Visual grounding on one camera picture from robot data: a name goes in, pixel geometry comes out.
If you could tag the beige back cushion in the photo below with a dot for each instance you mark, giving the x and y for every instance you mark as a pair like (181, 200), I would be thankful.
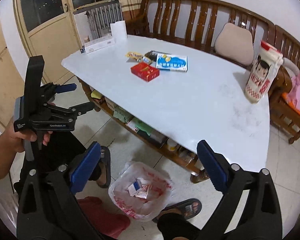
(236, 44)

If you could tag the white red plastic trash bag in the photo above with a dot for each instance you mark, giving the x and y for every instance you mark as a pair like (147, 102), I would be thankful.
(144, 210)

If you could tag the person's left hand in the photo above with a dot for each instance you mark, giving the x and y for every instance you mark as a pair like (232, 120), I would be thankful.
(12, 142)

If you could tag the white and blue medicine box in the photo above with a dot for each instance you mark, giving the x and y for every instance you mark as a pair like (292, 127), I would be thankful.
(136, 186)

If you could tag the white plastic jar yellow label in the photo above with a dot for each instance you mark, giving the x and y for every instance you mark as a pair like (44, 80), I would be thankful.
(172, 145)

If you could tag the red cigarette pack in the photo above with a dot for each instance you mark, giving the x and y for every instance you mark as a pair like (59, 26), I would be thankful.
(145, 71)

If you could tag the grey neck pillow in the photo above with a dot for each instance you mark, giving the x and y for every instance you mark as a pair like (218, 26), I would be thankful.
(290, 67)

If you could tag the wooden coffee table frame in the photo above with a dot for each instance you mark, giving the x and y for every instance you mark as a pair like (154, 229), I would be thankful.
(155, 140)

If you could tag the yellow snack wrapper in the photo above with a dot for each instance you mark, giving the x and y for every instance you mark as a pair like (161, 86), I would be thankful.
(138, 57)

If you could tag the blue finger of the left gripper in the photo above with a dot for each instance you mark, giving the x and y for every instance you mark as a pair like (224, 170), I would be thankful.
(65, 88)

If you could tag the long wooden bench sofa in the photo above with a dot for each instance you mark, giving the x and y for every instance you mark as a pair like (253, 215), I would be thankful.
(193, 23)

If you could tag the gold red poker card box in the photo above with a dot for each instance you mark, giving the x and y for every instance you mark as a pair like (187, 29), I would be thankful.
(144, 191)

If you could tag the green wet wipes pack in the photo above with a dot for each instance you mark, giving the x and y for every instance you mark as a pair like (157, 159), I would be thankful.
(122, 115)

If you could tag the cream balcony door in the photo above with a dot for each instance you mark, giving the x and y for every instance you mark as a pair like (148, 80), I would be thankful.
(54, 29)

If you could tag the red stool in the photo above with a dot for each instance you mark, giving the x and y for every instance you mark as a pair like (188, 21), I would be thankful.
(109, 224)

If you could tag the long white product box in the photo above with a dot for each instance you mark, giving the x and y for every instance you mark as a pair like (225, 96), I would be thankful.
(97, 44)

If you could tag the dark grey crystal-bullet box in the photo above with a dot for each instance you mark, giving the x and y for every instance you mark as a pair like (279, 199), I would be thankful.
(152, 55)

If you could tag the white paper roll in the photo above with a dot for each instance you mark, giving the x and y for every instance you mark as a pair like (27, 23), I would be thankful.
(118, 31)

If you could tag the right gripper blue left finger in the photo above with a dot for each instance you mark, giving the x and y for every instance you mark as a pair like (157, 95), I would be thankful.
(83, 166)

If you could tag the blue cartoon medicine box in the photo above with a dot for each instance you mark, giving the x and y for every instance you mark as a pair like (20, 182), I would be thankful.
(171, 62)

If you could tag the right black sandal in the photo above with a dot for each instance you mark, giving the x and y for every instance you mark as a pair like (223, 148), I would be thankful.
(189, 208)

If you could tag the grey cast iron radiator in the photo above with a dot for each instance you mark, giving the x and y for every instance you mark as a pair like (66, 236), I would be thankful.
(101, 16)

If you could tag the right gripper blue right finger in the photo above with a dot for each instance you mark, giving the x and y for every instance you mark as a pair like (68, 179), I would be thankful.
(209, 159)

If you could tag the person's left forearm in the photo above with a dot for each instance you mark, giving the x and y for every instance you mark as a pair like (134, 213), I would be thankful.
(7, 155)

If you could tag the Nezha popcorn bucket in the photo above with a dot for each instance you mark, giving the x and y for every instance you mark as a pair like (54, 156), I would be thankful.
(263, 72)

